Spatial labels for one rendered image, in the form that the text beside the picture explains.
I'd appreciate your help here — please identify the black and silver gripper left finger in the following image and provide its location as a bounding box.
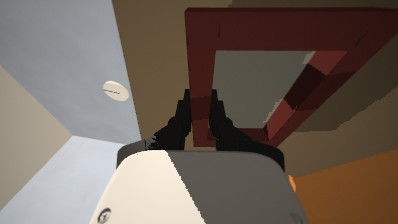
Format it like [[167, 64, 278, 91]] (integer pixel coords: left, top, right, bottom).
[[116, 89, 192, 170]]

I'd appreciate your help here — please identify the dark red rectangular frame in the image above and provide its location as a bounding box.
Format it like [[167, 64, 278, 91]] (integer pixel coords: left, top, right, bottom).
[[184, 7, 398, 148]]

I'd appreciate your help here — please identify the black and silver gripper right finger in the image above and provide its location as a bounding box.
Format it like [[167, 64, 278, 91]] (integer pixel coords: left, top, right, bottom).
[[209, 89, 285, 173]]

